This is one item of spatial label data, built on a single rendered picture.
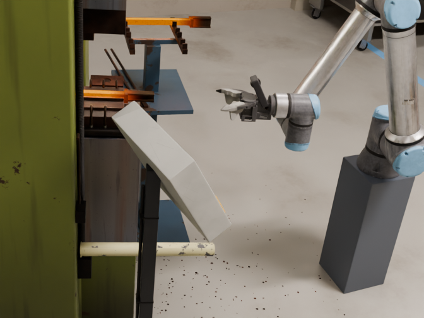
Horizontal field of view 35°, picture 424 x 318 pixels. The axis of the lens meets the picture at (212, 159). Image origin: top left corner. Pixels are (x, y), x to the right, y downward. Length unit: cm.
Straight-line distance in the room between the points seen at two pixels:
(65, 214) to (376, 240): 149
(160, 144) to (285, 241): 175
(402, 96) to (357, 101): 236
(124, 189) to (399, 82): 104
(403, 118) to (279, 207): 123
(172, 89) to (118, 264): 83
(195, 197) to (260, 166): 223
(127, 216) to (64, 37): 86
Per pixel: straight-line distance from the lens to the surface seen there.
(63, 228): 213
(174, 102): 287
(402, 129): 261
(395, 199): 297
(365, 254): 308
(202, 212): 176
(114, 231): 249
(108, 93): 236
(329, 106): 474
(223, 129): 426
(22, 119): 193
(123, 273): 262
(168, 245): 226
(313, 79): 256
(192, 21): 298
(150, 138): 176
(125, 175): 235
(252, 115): 241
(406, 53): 245
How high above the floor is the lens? 207
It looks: 32 degrees down
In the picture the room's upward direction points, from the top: 6 degrees clockwise
